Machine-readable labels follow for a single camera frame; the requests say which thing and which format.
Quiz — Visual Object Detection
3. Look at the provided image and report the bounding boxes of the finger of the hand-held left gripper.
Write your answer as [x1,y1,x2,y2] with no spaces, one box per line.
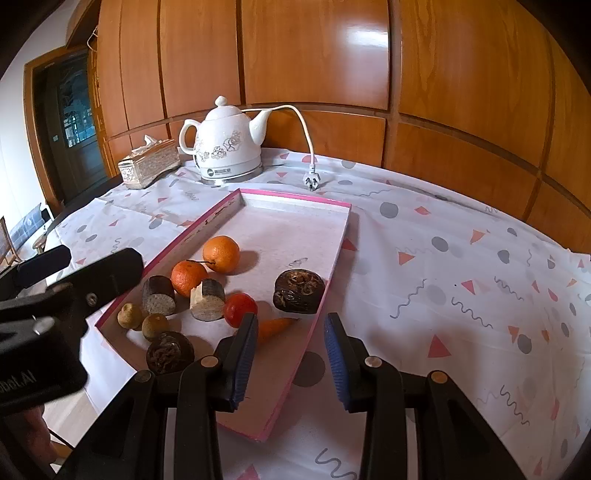
[15,245,71,288]
[46,248,145,334]

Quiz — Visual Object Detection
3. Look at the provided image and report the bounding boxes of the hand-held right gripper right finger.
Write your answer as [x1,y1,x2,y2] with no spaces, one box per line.
[323,312,527,480]

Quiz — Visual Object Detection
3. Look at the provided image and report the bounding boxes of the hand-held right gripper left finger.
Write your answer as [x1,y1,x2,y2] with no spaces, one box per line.
[55,312,259,480]

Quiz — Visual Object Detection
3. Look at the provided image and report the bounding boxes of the small orange carrot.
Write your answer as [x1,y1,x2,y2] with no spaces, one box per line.
[257,318,300,346]

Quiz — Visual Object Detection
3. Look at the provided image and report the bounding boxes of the dark sugarcane piece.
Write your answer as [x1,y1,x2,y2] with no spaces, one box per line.
[141,275,177,317]
[189,278,227,322]

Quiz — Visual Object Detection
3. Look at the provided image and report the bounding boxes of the red tomato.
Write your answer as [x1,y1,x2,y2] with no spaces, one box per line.
[223,293,259,329]

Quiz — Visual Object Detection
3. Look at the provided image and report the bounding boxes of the small yellow-brown longan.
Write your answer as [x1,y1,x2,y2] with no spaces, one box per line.
[117,302,143,330]
[141,313,171,343]

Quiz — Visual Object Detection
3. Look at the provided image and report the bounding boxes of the dark brown wrinkled fruit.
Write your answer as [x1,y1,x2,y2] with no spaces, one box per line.
[272,270,327,316]
[146,330,195,376]

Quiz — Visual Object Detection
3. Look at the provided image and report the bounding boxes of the orange tangerine with stem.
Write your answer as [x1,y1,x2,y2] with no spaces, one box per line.
[171,260,210,298]

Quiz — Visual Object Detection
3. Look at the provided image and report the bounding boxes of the pink rimmed white tray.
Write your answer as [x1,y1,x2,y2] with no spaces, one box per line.
[95,188,354,444]

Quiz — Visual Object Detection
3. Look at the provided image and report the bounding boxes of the person's left hand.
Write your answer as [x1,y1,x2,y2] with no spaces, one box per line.
[0,401,52,478]

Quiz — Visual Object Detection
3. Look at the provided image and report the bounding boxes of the grey striped chair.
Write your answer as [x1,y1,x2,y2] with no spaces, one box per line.
[9,204,49,246]

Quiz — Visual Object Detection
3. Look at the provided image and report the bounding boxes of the woven tissue box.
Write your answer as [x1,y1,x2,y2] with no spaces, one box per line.
[117,135,182,190]

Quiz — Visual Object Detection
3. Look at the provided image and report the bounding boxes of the white patterned tablecloth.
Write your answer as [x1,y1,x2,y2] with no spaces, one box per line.
[41,148,591,480]

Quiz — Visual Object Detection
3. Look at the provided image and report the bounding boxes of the dark glass-panelled door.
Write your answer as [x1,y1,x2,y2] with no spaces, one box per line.
[24,46,112,206]

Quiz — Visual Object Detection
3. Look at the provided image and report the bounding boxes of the silver kettle base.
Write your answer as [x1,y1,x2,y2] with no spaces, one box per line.
[198,159,265,186]

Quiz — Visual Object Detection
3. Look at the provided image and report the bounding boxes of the white floral ceramic kettle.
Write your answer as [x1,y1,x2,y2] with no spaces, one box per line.
[179,95,271,174]

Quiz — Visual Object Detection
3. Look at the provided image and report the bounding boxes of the wooden panelled wardrobe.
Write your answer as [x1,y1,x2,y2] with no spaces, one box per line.
[65,0,591,257]

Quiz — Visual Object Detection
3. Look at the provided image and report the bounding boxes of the wooden frame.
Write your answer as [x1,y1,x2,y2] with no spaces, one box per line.
[0,216,22,269]

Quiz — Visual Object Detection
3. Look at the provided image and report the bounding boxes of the white power cord with plug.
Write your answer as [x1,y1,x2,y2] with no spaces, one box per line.
[263,104,323,192]

